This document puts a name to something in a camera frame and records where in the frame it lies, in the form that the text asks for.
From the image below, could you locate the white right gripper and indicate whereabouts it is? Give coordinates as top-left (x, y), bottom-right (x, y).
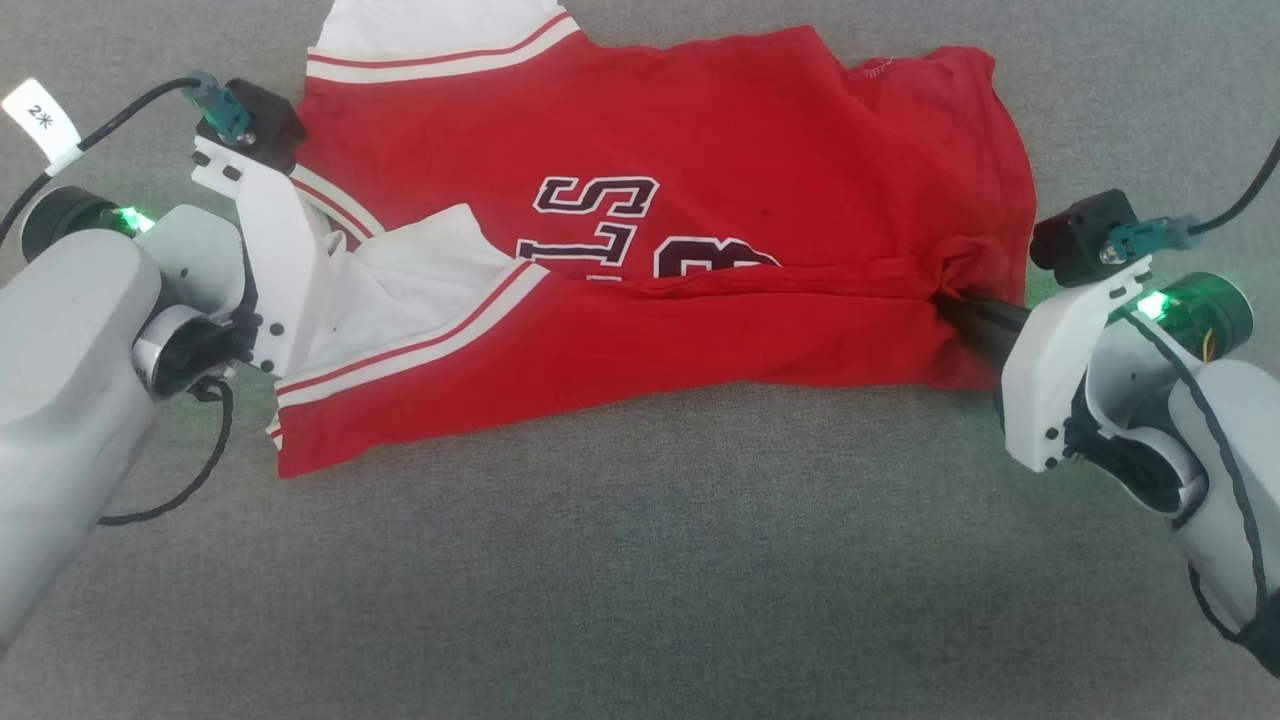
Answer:
top-left (935, 254), bottom-right (1156, 474)

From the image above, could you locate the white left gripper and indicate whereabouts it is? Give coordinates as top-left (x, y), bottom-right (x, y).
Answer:
top-left (190, 134), bottom-right (338, 377)

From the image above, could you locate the red white basketball jersey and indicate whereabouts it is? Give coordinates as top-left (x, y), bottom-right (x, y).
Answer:
top-left (265, 0), bottom-right (1039, 480)

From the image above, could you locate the teal left cable connector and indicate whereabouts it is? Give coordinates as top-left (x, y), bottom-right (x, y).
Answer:
top-left (182, 70), bottom-right (253, 143)

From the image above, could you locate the teal cable connector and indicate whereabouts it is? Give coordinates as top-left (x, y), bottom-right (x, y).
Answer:
top-left (182, 70), bottom-right (253, 143)
top-left (1100, 214), bottom-right (1203, 267)

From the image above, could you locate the teal right cable connector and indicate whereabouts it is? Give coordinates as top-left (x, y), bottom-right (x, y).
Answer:
top-left (1100, 214), bottom-right (1203, 267)

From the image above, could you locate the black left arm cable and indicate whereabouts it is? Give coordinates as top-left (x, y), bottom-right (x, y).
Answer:
top-left (0, 77), bottom-right (237, 528)

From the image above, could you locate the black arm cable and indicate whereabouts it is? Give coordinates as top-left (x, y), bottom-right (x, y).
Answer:
top-left (1128, 135), bottom-right (1280, 643)
top-left (0, 77), bottom-right (237, 528)

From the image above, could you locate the white cable label tag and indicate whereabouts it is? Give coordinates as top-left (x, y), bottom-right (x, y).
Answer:
top-left (2, 78), bottom-right (82, 177)

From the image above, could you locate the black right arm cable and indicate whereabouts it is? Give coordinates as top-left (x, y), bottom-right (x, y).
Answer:
top-left (1128, 135), bottom-right (1280, 643)

